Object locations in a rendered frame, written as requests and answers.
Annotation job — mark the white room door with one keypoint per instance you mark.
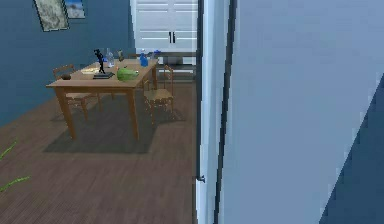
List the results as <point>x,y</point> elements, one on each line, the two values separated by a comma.
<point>213,110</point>

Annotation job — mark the brown wooden chair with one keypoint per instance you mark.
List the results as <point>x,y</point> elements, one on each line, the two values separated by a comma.
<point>75,97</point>
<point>160,95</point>

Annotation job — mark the blue spray bottle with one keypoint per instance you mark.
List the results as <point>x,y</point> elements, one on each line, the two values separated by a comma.
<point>143,60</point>

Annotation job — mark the green round bowl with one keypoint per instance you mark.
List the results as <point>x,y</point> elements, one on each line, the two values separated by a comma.
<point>126,74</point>

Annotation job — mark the clear glass bottle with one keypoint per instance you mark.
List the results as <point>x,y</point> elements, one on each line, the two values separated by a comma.
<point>110,59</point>

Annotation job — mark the black statuette on base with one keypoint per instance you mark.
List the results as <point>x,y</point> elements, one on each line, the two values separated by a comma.
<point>101,68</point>

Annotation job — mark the pale flat plate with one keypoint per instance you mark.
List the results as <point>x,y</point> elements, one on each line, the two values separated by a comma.
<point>90,70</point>

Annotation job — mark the brown wooden dining table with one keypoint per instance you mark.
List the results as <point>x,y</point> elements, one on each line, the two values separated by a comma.
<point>83,81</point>

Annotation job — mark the dark small round object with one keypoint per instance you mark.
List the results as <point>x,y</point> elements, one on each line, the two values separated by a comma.
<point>65,77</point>

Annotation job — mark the blue framed picture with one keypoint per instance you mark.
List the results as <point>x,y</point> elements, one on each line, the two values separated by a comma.
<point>75,8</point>

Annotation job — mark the grey framed picture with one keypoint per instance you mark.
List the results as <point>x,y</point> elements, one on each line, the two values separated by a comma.
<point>51,14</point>

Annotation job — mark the green house plant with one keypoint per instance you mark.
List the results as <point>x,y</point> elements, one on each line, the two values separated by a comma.
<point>11,166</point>

